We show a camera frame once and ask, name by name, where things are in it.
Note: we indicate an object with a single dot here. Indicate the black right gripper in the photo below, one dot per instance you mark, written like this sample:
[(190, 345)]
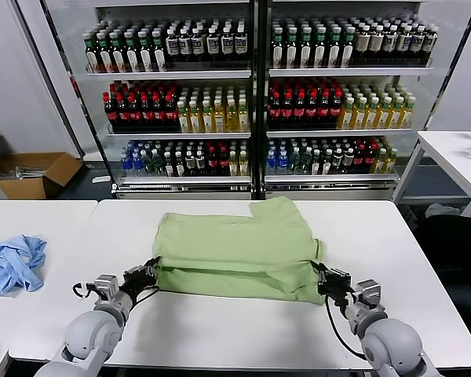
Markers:
[(335, 284)]

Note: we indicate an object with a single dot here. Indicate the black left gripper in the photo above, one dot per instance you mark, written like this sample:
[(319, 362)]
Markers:
[(139, 280)]

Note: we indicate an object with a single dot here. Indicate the light green polo shirt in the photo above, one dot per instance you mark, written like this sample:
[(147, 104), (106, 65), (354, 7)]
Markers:
[(235, 251)]

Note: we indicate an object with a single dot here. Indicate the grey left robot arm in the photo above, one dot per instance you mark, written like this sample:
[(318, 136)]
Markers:
[(94, 334)]

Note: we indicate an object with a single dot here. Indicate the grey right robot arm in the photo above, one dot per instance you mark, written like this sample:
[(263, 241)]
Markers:
[(392, 345)]

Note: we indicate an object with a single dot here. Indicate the clear green label water bottle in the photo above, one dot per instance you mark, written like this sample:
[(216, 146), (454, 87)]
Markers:
[(294, 164), (305, 164), (148, 166), (158, 166)]

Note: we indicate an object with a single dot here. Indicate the blue label water bottle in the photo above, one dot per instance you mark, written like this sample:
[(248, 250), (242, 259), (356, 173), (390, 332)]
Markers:
[(137, 167), (126, 167), (271, 165), (282, 165)]

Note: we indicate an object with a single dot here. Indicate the green cap brown tea bottle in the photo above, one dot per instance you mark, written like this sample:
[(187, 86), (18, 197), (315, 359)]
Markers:
[(320, 52), (316, 165), (147, 56), (305, 53), (160, 55), (105, 57), (91, 57), (334, 52), (119, 57), (291, 53), (277, 53), (326, 165), (169, 166), (133, 56), (348, 51), (179, 166)]

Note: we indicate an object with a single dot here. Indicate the white paper sheet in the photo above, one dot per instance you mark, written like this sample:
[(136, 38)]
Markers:
[(102, 179)]

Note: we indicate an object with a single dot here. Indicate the red cap cola bottle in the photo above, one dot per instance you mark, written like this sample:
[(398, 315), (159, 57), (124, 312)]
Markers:
[(275, 110), (287, 110), (134, 113), (312, 110), (147, 113), (324, 110), (359, 162), (159, 113), (300, 110), (223, 165), (370, 162), (110, 113), (122, 113), (337, 109), (171, 113), (212, 165)]

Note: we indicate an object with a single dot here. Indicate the open brown cardboard box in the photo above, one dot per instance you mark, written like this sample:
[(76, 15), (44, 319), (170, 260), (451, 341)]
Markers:
[(59, 173)]

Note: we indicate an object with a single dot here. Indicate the black chair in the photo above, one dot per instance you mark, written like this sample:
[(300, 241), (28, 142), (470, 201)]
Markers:
[(451, 243)]

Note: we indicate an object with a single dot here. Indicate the grey cloth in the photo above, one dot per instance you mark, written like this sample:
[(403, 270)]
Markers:
[(441, 211)]

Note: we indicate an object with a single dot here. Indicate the crumpled light blue shirt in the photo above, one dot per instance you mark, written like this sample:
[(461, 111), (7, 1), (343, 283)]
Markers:
[(15, 263)]

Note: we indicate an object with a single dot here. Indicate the metal rods bundle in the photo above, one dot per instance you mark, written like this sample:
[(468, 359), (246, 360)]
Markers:
[(29, 172)]

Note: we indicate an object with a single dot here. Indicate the white side table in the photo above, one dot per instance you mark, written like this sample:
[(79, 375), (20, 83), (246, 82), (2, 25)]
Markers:
[(447, 145)]

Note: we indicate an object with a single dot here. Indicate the beverage display cooler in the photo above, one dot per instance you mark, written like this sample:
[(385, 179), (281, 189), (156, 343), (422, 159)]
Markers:
[(169, 74), (349, 72)]

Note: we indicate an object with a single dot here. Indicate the dark bottle blue white label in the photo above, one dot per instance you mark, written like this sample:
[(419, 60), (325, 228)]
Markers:
[(227, 44), (240, 43), (185, 46), (430, 41), (403, 41), (173, 46), (417, 41), (212, 45), (198, 46)]

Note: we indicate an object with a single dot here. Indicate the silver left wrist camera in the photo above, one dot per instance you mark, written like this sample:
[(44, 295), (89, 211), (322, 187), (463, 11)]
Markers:
[(106, 284)]

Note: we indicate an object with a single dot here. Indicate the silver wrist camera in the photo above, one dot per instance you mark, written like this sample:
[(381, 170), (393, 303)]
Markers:
[(369, 292), (106, 284)]

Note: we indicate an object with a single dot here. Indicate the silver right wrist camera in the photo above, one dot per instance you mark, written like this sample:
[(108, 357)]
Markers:
[(369, 292)]

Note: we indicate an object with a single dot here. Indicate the glass cooler door black frame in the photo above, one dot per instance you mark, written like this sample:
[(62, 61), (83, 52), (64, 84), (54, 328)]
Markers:
[(49, 51), (449, 59)]

